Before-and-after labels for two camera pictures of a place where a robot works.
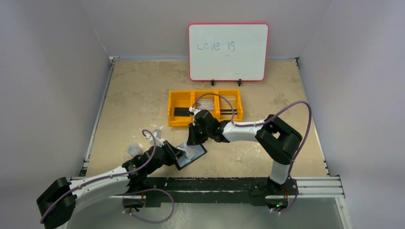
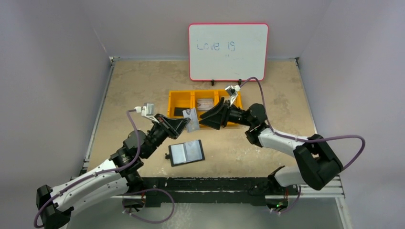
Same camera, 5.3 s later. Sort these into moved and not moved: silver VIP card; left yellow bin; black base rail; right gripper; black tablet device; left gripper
Moved: right gripper; left gripper
Not moved: silver VIP card; left yellow bin; black base rail; black tablet device
